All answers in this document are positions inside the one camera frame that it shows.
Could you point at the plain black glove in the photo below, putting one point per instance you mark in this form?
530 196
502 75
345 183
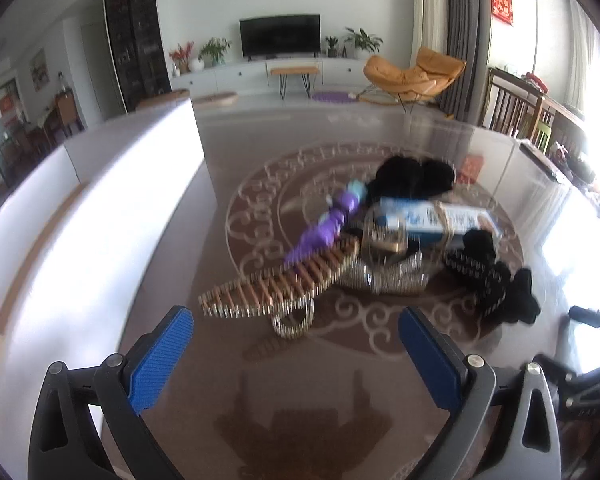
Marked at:
522 297

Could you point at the patterned brown glass desktop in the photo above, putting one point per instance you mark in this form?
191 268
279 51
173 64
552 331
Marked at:
280 385

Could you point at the blue and white box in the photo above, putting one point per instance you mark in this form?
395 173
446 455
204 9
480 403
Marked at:
430 217

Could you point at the silver rhinestone belt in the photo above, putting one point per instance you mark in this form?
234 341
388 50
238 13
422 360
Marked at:
385 277

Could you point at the small potted plant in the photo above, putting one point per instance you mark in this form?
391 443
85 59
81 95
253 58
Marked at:
332 46

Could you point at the purple round floor mat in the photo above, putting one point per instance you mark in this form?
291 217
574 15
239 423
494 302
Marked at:
332 97

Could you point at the grey curtain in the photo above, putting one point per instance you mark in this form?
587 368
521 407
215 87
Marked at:
462 35

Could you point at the green potted plant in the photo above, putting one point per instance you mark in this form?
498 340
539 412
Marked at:
214 50

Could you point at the large leafy potted plant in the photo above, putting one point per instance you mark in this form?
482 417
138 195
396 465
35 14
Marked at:
362 40

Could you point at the red flower plant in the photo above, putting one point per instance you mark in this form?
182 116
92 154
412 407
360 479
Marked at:
181 55

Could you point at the red wall hanging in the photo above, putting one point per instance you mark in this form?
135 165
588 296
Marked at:
502 4

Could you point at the dark display cabinet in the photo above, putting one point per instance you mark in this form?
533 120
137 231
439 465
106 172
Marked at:
135 35

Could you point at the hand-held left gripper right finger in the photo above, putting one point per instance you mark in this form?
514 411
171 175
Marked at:
427 355

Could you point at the black glove white stitching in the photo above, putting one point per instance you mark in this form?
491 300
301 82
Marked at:
480 280

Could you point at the white storage box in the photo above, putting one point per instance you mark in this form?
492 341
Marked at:
105 220

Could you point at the framed wall painting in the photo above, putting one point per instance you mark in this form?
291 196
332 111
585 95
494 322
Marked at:
38 69

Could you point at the black fuzzy hat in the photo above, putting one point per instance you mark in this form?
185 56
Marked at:
410 180

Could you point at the brown wooden chair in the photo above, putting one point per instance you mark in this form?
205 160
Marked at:
510 105

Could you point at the purple toy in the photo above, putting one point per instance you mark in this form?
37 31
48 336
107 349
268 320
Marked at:
325 227

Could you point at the white television cabinet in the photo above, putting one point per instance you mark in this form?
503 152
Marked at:
220 77

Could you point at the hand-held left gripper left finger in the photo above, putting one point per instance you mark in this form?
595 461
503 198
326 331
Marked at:
160 355

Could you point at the wooden bench black legs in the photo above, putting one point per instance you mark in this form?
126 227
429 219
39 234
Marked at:
295 70

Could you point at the brown studded belt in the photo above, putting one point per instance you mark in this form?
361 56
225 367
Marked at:
280 285

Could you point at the black television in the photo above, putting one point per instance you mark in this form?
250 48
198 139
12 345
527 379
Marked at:
280 35

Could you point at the cream covered air conditioner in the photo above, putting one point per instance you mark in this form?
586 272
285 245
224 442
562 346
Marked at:
430 20

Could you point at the orange lounge chair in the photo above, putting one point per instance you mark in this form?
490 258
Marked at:
410 77

